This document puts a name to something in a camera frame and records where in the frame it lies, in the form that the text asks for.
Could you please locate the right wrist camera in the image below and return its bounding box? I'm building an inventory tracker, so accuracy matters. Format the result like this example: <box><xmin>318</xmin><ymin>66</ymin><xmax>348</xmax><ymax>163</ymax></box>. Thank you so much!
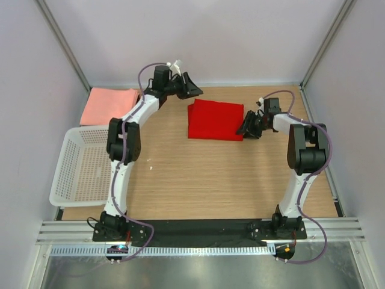
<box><xmin>256</xmin><ymin>98</ymin><xmax>264</xmax><ymax>107</ymax></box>

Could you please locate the red t-shirt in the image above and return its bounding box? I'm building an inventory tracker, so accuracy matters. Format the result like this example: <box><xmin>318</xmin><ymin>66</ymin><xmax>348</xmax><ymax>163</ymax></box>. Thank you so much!
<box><xmin>187</xmin><ymin>99</ymin><xmax>244</xmax><ymax>141</ymax></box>

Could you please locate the folded pink t-shirt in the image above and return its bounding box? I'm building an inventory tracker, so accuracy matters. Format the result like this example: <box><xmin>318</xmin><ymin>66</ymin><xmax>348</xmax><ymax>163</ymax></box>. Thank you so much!
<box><xmin>80</xmin><ymin>87</ymin><xmax>139</xmax><ymax>126</ymax></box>

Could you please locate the aluminium front rail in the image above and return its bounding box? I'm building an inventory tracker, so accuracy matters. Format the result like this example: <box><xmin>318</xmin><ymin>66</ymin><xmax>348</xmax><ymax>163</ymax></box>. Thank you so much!
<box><xmin>36</xmin><ymin>217</ymin><xmax>366</xmax><ymax>244</ymax></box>

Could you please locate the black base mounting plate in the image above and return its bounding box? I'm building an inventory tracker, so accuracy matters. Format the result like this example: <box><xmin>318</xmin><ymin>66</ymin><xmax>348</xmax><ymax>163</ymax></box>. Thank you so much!
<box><xmin>92</xmin><ymin>217</ymin><xmax>307</xmax><ymax>248</ymax></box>

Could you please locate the right aluminium frame post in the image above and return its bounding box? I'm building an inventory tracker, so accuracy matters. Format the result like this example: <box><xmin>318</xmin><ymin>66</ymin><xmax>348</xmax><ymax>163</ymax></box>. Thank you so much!
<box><xmin>300</xmin><ymin>0</ymin><xmax>357</xmax><ymax>90</ymax></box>

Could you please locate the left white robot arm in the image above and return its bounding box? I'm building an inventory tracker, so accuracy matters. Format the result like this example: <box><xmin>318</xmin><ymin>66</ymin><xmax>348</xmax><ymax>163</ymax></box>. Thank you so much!
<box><xmin>93</xmin><ymin>60</ymin><xmax>203</xmax><ymax>241</ymax></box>

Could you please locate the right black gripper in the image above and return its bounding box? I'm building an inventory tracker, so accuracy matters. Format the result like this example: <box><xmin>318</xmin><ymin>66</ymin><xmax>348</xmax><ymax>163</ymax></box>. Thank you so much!
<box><xmin>236</xmin><ymin>110</ymin><xmax>270</xmax><ymax>140</ymax></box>

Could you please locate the white slotted cable duct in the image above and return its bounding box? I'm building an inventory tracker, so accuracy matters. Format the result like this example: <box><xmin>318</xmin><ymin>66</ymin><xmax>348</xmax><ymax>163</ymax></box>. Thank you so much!
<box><xmin>50</xmin><ymin>244</ymin><xmax>276</xmax><ymax>258</ymax></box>

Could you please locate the aluminium frame post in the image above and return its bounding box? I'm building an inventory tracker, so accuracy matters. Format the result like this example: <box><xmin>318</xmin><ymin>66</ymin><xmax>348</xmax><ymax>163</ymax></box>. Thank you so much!
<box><xmin>300</xmin><ymin>0</ymin><xmax>357</xmax><ymax>90</ymax></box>
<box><xmin>35</xmin><ymin>0</ymin><xmax>91</xmax><ymax>92</ymax></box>

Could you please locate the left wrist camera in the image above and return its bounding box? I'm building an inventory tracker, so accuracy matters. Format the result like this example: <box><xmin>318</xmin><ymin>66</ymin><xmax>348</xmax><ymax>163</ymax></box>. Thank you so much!
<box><xmin>166</xmin><ymin>60</ymin><xmax>182</xmax><ymax>76</ymax></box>

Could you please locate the white perforated plastic basket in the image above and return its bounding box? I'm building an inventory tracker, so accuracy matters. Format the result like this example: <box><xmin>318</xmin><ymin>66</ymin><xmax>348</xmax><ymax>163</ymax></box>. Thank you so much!
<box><xmin>49</xmin><ymin>126</ymin><xmax>111</xmax><ymax>207</ymax></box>

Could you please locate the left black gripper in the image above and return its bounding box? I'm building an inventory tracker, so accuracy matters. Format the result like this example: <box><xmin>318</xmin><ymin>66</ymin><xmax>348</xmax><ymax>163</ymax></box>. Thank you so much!
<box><xmin>164</xmin><ymin>73</ymin><xmax>203</xmax><ymax>100</ymax></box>

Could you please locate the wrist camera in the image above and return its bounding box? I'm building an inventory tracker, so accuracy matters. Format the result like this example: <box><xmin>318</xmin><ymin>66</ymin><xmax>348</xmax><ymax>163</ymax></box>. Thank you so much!
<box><xmin>166</xmin><ymin>60</ymin><xmax>182</xmax><ymax>76</ymax></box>
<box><xmin>256</xmin><ymin>98</ymin><xmax>264</xmax><ymax>107</ymax></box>

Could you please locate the left aluminium frame post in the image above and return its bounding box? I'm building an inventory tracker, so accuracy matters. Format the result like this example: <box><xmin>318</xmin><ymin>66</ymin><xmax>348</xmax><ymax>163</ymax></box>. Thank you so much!
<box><xmin>35</xmin><ymin>0</ymin><xmax>91</xmax><ymax>92</ymax></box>

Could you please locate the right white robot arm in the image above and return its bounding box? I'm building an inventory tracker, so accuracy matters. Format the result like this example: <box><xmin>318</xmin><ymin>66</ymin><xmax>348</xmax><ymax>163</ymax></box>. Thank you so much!
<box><xmin>236</xmin><ymin>98</ymin><xmax>330</xmax><ymax>240</ymax></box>

